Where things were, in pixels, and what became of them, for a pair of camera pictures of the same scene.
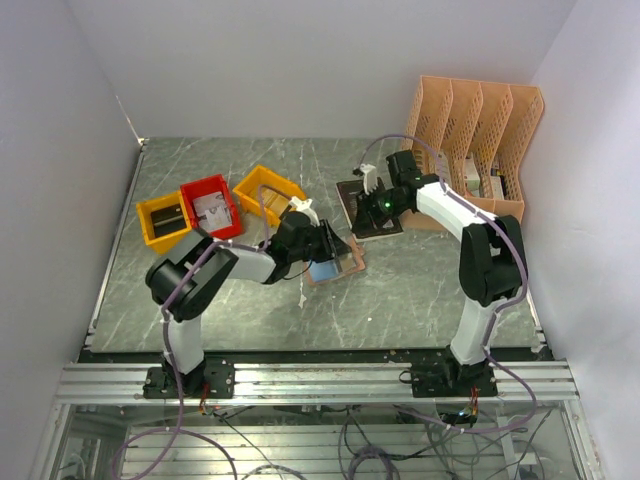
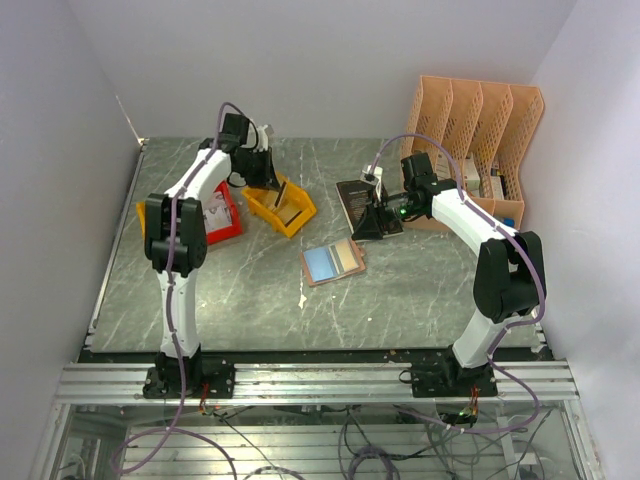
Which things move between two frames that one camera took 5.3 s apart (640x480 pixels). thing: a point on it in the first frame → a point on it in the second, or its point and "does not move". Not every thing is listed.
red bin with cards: (211, 207) does not move
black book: (349, 193) does not move
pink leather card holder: (348, 262) does not move
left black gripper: (332, 244) → (268, 178)
